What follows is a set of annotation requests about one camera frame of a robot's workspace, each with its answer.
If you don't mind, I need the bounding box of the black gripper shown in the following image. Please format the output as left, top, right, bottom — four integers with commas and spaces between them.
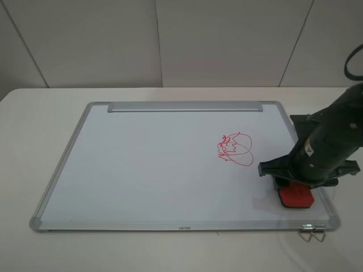
258, 113, 362, 190

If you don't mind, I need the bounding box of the red whiteboard eraser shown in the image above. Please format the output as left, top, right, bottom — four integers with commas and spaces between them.
277, 182, 314, 209

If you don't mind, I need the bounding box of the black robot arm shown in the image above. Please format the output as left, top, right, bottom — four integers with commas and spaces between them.
258, 83, 362, 189

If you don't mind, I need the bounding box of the white framed whiteboard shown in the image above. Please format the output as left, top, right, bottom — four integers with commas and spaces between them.
29, 101, 340, 232

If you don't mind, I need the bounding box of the left metal hanging clip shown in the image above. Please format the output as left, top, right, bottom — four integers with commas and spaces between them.
298, 224, 314, 243

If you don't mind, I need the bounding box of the metal hanging clip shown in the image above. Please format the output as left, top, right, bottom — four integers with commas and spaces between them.
311, 224, 326, 243
298, 224, 314, 243

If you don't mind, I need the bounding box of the right metal hanging clip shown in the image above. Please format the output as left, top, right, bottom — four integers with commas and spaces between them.
311, 224, 326, 243

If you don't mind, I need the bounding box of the grey marker tray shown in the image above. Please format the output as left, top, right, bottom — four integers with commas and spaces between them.
107, 101, 263, 113

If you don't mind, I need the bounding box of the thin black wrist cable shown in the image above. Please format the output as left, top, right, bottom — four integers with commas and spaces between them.
345, 45, 363, 80

